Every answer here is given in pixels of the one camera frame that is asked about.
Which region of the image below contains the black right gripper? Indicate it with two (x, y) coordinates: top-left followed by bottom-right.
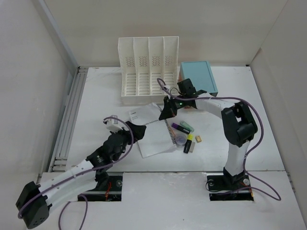
(159, 94), (187, 120)

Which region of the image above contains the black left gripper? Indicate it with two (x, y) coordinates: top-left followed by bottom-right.
(110, 122), (145, 161)

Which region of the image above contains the white spiral notebook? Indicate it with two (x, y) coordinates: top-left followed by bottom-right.
(129, 103), (176, 158)

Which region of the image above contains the clear round pin box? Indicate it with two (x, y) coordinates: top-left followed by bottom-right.
(175, 134), (187, 147)

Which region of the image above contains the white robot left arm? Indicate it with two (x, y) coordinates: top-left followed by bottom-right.
(16, 116), (146, 230)

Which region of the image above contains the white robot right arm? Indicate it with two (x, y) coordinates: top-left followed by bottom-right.
(157, 78), (258, 189)

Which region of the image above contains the green highlighter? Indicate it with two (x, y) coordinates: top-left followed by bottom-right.
(180, 121), (195, 133)

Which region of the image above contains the purple highlighter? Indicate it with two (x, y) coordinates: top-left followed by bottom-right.
(171, 123), (190, 134)

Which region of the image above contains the orange drawer box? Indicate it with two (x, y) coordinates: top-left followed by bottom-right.
(177, 72), (184, 86)

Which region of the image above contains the yellow highlighter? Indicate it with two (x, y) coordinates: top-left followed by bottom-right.
(183, 134), (193, 154)

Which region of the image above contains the small wooden stamp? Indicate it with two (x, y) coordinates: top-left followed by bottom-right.
(195, 136), (202, 143)

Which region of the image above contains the grey eraser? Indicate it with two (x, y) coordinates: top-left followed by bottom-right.
(189, 142), (195, 153)

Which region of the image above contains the blue drawer box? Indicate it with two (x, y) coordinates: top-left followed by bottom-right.
(179, 61), (218, 96)

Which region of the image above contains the white plastic file organizer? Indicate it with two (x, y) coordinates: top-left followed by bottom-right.
(118, 36), (179, 106)

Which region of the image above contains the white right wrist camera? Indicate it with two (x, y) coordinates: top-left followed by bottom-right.
(163, 85), (172, 94)

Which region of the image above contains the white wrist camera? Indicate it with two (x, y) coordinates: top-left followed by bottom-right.
(163, 85), (172, 94)
(103, 115), (121, 133)

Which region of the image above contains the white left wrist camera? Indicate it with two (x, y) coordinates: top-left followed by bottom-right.
(103, 115), (121, 133)

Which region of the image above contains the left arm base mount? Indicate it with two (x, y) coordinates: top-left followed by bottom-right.
(78, 172), (123, 202)

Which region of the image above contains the aluminium rail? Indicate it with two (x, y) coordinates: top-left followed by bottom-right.
(47, 67), (88, 173)

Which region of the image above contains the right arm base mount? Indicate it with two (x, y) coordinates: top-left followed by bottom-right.
(206, 173), (254, 201)

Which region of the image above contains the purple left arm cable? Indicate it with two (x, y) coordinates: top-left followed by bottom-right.
(17, 116), (134, 230)

